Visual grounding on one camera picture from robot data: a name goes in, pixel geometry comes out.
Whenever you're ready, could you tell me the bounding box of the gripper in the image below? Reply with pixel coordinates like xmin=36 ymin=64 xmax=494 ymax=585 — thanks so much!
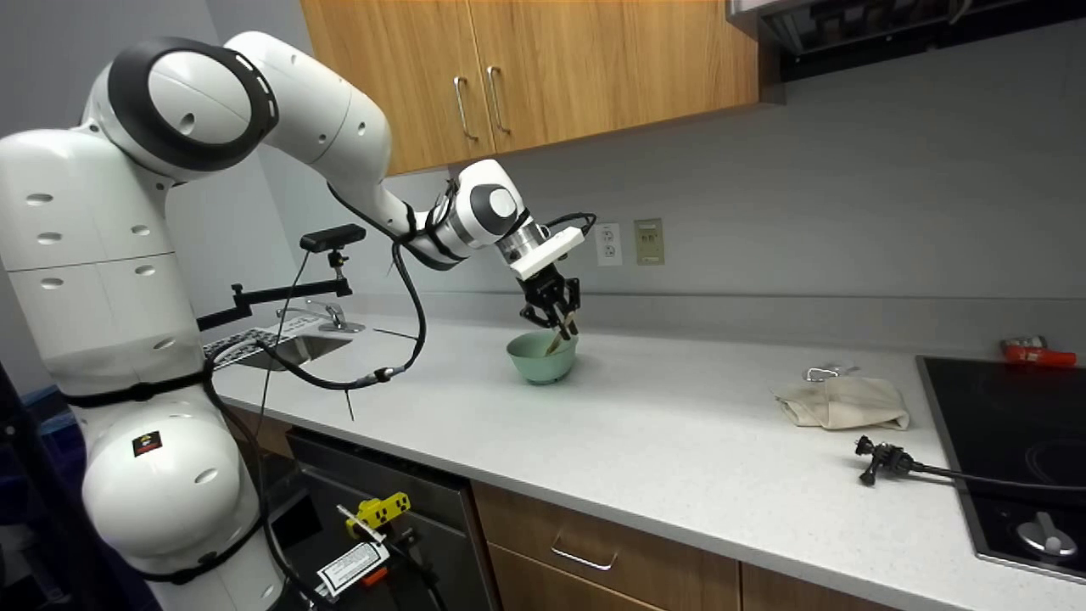
xmin=519 ymin=265 xmax=583 ymax=339

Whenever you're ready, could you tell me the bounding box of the wooden spoon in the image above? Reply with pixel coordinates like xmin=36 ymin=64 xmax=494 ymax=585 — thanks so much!
xmin=545 ymin=312 xmax=579 ymax=356

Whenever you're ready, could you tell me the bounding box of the green bowl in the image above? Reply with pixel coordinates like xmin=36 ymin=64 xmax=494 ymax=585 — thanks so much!
xmin=507 ymin=330 xmax=580 ymax=386

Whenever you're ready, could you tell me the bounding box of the silver tap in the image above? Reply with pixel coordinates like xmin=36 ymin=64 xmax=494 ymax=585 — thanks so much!
xmin=275 ymin=298 xmax=367 ymax=334

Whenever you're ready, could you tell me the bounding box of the wooden drawer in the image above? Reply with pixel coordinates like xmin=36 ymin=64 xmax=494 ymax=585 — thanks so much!
xmin=224 ymin=406 xmax=295 ymax=460
xmin=472 ymin=481 xmax=742 ymax=611

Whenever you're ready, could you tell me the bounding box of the black dishwasher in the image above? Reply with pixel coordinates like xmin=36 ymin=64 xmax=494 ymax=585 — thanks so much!
xmin=283 ymin=426 xmax=502 ymax=611

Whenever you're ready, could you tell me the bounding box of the steel sink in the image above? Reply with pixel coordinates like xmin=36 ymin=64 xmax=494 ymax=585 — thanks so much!
xmin=202 ymin=312 xmax=355 ymax=373

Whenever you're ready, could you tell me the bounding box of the yellow power plug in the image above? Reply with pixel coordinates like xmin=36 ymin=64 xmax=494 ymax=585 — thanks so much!
xmin=345 ymin=490 xmax=412 ymax=542

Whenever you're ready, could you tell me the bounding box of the wooden cabinet door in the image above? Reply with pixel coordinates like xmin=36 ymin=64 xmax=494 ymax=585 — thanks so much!
xmin=467 ymin=0 xmax=761 ymax=155
xmin=300 ymin=0 xmax=498 ymax=177

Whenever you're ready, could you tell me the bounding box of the beige cloth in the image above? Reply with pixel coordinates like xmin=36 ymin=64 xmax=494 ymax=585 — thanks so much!
xmin=771 ymin=375 xmax=911 ymax=432

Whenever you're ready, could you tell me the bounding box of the white label tag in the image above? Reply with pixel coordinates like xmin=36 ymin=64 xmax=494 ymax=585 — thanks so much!
xmin=316 ymin=541 xmax=392 ymax=598

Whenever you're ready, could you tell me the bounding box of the stand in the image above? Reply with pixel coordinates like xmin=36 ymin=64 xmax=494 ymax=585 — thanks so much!
xmin=854 ymin=434 xmax=1086 ymax=511

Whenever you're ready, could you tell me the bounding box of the black range hood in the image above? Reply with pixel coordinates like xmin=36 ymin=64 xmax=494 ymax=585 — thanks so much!
xmin=726 ymin=0 xmax=1086 ymax=84

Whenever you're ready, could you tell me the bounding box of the black glass cooktop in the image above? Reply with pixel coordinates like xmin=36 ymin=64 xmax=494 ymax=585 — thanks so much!
xmin=915 ymin=354 xmax=1086 ymax=586

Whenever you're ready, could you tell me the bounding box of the silver stove knob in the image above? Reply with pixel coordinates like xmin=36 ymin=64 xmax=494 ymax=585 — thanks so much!
xmin=1016 ymin=511 xmax=1079 ymax=559

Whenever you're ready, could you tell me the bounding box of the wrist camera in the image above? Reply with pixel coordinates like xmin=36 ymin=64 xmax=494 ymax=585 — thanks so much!
xmin=511 ymin=226 xmax=587 ymax=282

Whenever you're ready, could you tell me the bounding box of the white wall socket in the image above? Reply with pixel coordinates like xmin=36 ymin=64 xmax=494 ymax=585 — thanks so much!
xmin=595 ymin=222 xmax=624 ymax=268

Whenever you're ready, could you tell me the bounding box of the beige switch plate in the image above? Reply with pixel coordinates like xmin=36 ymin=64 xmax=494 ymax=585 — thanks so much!
xmin=633 ymin=217 xmax=666 ymax=267

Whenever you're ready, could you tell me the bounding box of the silver cabinet door handle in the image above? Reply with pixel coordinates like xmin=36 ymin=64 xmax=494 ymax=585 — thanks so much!
xmin=452 ymin=76 xmax=480 ymax=143
xmin=485 ymin=65 xmax=512 ymax=135

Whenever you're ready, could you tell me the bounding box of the camera on mount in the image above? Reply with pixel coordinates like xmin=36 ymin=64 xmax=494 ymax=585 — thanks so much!
xmin=196 ymin=223 xmax=368 ymax=333

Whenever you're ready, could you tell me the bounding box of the wooden wall cabinet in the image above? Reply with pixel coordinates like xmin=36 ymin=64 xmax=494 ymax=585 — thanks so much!
xmin=300 ymin=0 xmax=761 ymax=177

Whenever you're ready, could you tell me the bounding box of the silver drawer handle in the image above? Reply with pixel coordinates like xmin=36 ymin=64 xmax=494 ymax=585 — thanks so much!
xmin=549 ymin=532 xmax=619 ymax=572

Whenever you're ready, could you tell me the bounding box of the black cable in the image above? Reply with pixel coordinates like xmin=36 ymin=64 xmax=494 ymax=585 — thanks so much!
xmin=253 ymin=249 xmax=312 ymax=476

